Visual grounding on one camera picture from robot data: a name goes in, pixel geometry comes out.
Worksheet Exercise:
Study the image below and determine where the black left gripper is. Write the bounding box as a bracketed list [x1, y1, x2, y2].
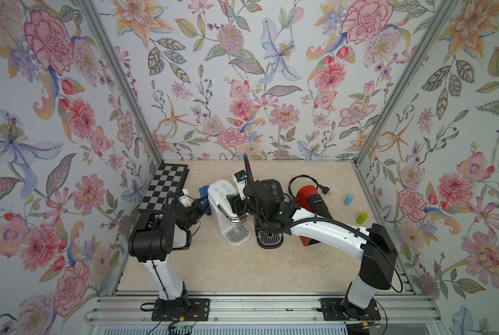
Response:
[183, 197, 211, 233]

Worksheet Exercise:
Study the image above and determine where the white coffee machine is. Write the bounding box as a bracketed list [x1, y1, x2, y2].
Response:
[208, 180, 251, 247]

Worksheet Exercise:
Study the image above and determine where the black coffee machine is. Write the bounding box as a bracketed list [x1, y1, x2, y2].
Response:
[245, 180, 284, 249]

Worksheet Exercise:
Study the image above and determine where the red coffee machine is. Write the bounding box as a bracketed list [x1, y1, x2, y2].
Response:
[293, 185, 334, 247]

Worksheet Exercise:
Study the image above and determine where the blue microfiber cloth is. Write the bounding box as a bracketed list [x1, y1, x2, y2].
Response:
[199, 185, 212, 216]

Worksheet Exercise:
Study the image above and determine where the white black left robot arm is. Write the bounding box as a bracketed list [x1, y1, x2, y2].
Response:
[128, 200, 206, 319]

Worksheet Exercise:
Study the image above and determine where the black white chessboard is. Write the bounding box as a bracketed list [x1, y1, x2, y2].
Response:
[139, 163, 189, 212]

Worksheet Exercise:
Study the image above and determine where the blue cylinder block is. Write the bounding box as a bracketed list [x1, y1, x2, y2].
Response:
[344, 194, 354, 206]

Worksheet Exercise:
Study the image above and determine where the green cylinder block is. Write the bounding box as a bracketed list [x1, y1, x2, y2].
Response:
[356, 213, 368, 225]

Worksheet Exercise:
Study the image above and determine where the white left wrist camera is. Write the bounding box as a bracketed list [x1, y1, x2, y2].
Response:
[178, 188, 194, 207]

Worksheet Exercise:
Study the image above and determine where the black power cable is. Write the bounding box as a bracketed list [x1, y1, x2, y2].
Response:
[288, 174, 330, 198]

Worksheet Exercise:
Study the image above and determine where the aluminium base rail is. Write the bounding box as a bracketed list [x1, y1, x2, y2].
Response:
[85, 292, 447, 334]

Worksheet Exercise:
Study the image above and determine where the aluminium frame post left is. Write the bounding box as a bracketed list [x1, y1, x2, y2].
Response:
[77, 0, 164, 165]

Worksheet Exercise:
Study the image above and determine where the aluminium frame post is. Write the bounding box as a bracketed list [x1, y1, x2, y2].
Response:
[77, 0, 164, 165]
[353, 0, 456, 168]

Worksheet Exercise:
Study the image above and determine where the aluminium frame post right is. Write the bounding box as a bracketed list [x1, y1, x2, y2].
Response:
[353, 0, 456, 168]

